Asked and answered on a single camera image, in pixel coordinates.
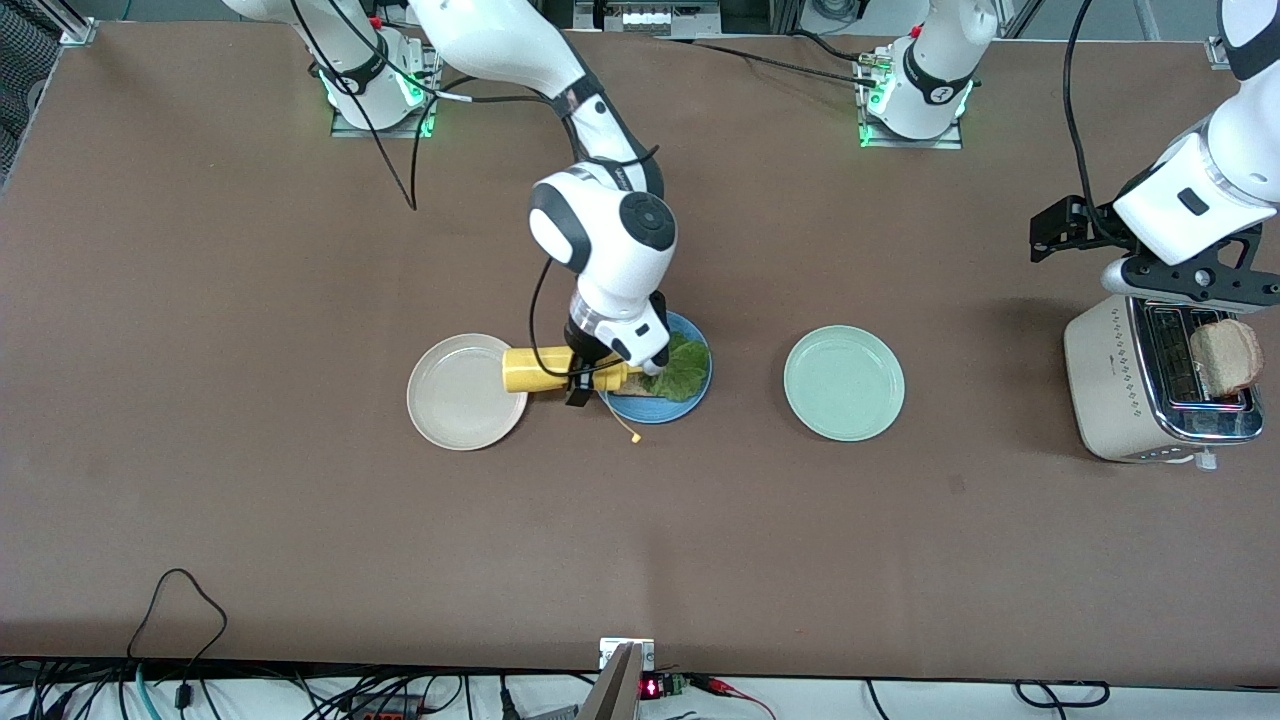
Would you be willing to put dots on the grey mesh chair back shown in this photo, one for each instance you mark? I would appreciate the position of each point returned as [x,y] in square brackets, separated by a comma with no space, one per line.
[25,90]

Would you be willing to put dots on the circuit board red display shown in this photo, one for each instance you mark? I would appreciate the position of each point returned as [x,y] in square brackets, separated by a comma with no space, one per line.
[660,687]

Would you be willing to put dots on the beige round plate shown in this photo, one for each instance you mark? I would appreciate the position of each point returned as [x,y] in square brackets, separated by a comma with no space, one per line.
[450,400]

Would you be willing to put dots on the blue round plate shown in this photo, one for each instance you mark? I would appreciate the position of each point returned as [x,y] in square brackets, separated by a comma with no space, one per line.
[660,412]

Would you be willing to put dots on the beige chrome toaster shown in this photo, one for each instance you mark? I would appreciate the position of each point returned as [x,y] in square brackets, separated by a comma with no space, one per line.
[1100,380]

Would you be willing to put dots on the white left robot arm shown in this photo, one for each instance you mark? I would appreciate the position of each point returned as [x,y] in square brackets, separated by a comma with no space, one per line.
[1230,160]

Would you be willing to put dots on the pale green round plate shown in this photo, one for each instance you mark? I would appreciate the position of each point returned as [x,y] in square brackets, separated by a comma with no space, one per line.
[843,383]

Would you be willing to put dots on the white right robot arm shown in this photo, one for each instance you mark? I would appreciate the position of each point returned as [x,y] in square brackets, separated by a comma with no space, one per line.
[600,240]

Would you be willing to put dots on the small white bracket box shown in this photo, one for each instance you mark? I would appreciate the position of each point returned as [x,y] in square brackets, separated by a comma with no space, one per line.
[615,650]

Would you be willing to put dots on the white power strip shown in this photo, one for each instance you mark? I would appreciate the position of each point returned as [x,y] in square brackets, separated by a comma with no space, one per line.
[650,18]

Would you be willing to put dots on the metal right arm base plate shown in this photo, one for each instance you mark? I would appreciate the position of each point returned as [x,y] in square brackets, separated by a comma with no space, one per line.
[380,132]

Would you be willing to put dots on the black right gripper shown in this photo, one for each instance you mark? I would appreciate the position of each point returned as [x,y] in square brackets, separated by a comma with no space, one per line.
[582,346]

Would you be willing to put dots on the green lettuce leaf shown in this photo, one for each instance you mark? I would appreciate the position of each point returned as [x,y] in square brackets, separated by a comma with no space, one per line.
[685,375]

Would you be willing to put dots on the aluminium frame profile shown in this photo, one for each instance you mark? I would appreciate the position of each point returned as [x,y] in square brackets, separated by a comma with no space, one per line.
[75,30]
[1213,50]

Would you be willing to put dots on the thick rounded bread slice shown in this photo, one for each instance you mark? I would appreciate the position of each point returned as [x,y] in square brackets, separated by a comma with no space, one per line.
[1225,355]

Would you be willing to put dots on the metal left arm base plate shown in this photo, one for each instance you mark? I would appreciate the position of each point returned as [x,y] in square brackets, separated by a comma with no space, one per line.
[910,144]

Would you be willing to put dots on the yellow squeeze sauce bottle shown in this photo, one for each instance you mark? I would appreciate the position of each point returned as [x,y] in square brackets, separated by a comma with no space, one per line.
[530,370]

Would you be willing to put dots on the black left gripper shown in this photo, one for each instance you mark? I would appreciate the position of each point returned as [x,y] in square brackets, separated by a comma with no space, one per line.
[1092,226]

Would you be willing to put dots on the grey metal bar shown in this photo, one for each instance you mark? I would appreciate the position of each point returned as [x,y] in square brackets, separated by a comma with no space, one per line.
[615,695]

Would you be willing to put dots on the square bread slice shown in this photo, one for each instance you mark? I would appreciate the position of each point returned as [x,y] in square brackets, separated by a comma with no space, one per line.
[640,391]

